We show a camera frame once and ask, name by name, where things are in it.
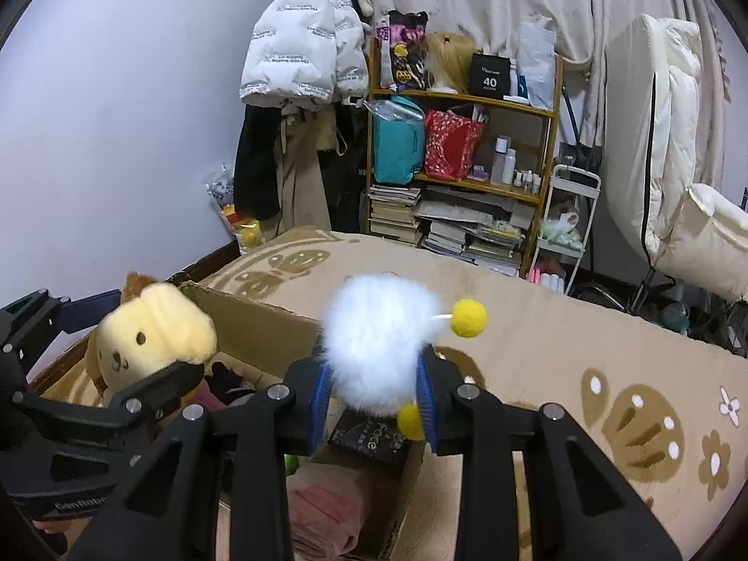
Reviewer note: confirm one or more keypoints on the yellow dog plush toy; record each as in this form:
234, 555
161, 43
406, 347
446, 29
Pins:
152, 327

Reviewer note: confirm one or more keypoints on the black hanging garment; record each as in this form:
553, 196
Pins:
348, 175

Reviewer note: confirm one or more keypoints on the red patterned bag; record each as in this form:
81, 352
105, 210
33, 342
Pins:
450, 146

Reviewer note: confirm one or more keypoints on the clear plastic bag yellow items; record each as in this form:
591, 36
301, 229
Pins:
236, 210

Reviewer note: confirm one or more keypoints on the white fluffy pompom toy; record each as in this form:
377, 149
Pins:
380, 339

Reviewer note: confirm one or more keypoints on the white trolley cart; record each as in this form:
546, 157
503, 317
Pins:
570, 234

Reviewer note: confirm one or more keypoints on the small teal object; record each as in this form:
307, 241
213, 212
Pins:
675, 317

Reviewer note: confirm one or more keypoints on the cardboard box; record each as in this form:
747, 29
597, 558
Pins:
257, 327

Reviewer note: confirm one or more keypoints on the clear plastic wrapper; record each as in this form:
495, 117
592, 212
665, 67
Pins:
394, 110

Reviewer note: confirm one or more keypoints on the blond wig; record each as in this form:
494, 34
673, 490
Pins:
450, 61

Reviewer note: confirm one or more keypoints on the row of small bottles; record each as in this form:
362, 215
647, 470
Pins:
527, 180

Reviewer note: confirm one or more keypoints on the white puffer jacket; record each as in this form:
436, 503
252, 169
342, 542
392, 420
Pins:
304, 41

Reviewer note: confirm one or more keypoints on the stack of old books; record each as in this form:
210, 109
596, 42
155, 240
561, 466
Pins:
394, 216

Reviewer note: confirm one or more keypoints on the black colourful printed bag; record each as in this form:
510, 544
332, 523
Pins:
403, 52

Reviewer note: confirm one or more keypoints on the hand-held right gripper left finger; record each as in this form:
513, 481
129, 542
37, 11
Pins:
318, 403

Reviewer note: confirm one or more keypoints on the beige hanging coat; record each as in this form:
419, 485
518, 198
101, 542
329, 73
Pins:
301, 175

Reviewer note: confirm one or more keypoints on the green packet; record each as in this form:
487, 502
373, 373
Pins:
291, 463

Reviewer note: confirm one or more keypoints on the black fluffy toy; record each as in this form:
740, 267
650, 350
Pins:
231, 383

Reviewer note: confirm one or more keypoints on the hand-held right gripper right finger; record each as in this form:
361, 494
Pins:
425, 403

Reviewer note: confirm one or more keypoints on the wooden shelf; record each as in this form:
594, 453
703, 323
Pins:
549, 146

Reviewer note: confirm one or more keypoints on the white padded recliner chair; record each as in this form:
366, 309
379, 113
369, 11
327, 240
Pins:
660, 158

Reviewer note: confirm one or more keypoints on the pink folded cloth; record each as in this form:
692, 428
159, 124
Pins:
327, 514

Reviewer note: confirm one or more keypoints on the dark hanging coat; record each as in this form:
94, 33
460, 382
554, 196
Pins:
257, 158

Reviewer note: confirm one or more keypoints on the dark wooden frame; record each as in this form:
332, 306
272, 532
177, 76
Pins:
204, 263

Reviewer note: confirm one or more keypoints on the small purple box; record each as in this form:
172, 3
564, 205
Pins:
478, 173

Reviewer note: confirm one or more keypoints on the pile of magazines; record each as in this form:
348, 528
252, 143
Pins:
473, 234

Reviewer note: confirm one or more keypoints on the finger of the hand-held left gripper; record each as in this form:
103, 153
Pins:
87, 309
169, 385

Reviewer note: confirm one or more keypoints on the black packet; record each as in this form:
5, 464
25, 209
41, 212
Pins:
368, 438

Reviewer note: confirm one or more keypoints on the black box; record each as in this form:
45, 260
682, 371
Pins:
491, 76

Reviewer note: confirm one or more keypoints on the white plastic bag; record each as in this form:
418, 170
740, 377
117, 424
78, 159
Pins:
536, 64

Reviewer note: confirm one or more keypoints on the white bottle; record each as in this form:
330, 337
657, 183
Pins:
504, 161

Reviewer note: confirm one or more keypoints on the teal bag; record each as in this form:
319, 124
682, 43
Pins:
397, 146

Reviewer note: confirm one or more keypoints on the pink plush toy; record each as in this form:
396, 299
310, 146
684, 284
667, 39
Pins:
204, 402

